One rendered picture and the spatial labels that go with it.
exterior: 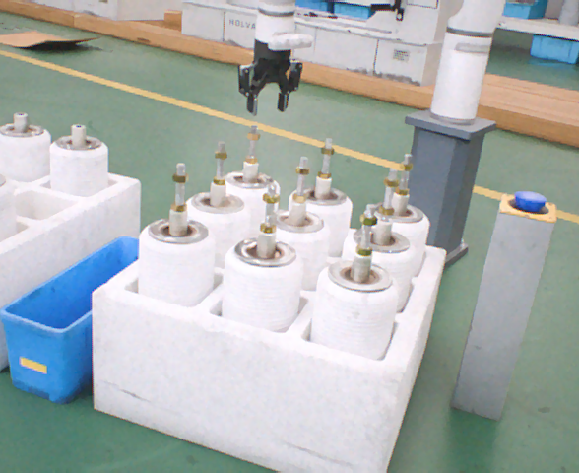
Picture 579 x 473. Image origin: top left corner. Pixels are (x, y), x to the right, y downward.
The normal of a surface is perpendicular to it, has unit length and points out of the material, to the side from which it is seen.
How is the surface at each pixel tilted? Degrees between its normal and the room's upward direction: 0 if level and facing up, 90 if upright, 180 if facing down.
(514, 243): 90
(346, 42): 90
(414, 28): 90
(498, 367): 90
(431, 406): 0
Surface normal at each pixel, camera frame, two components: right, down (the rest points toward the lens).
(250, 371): -0.33, 0.34
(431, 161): -0.59, 0.26
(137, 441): 0.11, -0.91
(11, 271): 0.94, 0.22
